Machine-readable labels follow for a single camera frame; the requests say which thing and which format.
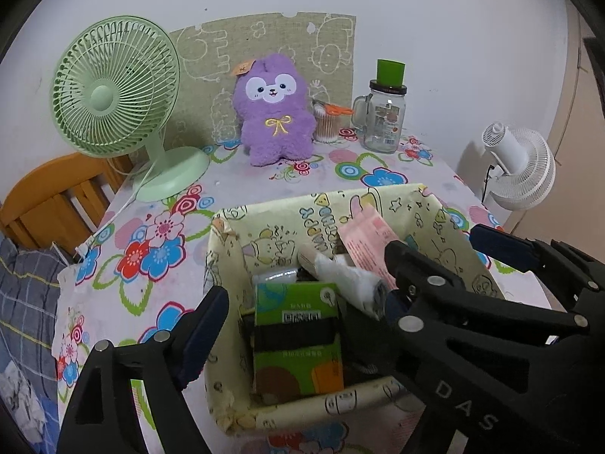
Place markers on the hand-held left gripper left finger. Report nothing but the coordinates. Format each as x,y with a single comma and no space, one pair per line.
203,335

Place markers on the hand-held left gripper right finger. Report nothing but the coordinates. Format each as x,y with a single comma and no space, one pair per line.
393,310

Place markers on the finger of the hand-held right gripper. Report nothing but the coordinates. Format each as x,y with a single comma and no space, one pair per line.
439,302
501,246

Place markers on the white plastic bag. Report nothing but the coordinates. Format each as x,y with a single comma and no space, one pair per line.
347,281

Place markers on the pink packet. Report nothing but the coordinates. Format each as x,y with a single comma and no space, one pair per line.
366,241

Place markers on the beige tube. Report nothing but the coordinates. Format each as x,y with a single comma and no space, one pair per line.
309,260

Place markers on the colourful tissue packet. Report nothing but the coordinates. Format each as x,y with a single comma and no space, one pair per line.
298,373

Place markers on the printed yellow fabric storage box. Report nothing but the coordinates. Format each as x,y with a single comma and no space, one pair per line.
283,246

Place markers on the beige wardrobe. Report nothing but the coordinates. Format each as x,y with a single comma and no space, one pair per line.
576,151

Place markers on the glass jar with green lid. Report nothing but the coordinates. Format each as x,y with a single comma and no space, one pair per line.
383,123

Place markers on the blue plaid blanket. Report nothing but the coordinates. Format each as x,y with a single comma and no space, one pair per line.
28,302

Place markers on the cotton swab container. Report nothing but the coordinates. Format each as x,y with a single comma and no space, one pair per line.
326,127

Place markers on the orange scissors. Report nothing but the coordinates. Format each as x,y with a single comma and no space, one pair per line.
338,110

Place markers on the purple plush toy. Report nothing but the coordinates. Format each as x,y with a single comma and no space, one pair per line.
276,123

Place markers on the green desk fan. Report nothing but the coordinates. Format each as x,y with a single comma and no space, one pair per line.
113,90

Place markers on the beige printed board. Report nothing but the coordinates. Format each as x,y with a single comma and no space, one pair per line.
208,56

